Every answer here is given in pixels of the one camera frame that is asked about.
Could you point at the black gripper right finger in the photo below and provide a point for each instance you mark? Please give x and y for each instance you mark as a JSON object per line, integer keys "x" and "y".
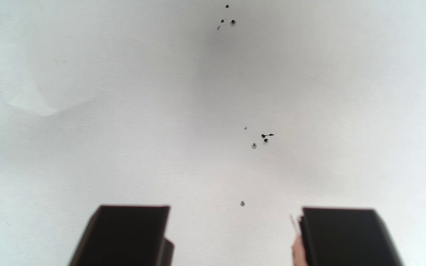
{"x": 346, "y": 240}

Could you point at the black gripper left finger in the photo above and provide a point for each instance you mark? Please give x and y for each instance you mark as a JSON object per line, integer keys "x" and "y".
{"x": 124, "y": 240}

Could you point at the white ink-dotted paper sheet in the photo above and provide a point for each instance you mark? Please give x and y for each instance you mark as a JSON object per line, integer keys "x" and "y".
{"x": 124, "y": 111}

